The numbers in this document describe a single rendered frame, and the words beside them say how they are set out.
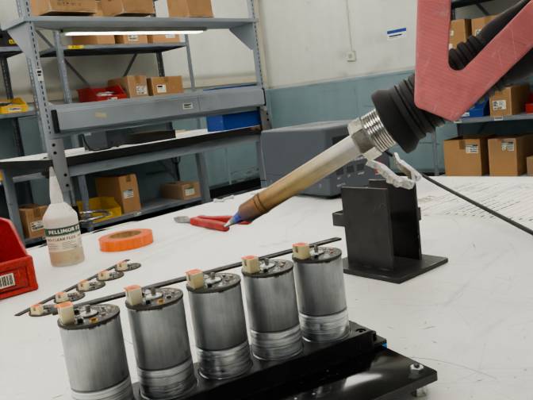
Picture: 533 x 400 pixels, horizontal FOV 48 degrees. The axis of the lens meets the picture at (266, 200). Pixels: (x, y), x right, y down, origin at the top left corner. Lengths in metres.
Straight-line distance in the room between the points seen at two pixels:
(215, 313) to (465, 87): 0.14
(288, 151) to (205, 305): 0.59
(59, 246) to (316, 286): 0.39
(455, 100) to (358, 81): 5.65
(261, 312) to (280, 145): 0.59
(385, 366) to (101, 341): 0.13
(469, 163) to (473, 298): 4.45
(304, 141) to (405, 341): 0.50
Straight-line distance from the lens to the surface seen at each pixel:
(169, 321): 0.26
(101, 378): 0.26
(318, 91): 6.15
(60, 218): 0.63
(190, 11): 3.36
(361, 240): 0.47
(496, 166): 4.75
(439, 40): 0.20
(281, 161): 0.86
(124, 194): 4.95
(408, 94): 0.21
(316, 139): 0.79
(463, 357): 0.33
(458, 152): 4.87
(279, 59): 6.49
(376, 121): 0.21
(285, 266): 0.28
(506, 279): 0.44
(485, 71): 0.20
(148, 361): 0.27
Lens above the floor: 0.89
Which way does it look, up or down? 9 degrees down
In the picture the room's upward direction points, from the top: 7 degrees counter-clockwise
